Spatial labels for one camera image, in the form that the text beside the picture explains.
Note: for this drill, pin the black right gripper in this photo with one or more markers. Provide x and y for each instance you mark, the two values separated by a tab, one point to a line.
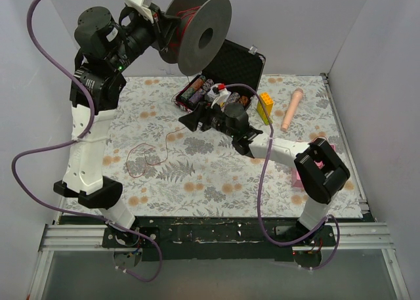
203	117

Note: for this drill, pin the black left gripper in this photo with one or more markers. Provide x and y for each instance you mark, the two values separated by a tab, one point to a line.
161	29

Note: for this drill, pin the grey cable spool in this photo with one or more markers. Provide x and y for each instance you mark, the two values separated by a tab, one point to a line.
203	27

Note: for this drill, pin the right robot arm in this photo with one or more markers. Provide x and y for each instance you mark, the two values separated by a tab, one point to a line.
251	142

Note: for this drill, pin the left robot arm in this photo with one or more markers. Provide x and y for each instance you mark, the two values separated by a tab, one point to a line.
106	48

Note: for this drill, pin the black poker chip case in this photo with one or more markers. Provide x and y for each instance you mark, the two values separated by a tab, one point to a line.
233	64

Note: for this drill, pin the yellow toy block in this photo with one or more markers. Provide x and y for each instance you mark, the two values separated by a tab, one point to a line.
264	107

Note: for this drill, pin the peach toy microphone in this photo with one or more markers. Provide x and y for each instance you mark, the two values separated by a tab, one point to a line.
296	97

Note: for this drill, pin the pink box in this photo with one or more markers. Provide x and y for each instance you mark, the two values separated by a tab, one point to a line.
313	164

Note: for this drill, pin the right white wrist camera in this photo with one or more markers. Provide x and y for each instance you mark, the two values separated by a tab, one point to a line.
217	95

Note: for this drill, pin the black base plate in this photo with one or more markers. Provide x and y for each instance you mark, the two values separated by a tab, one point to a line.
182	238

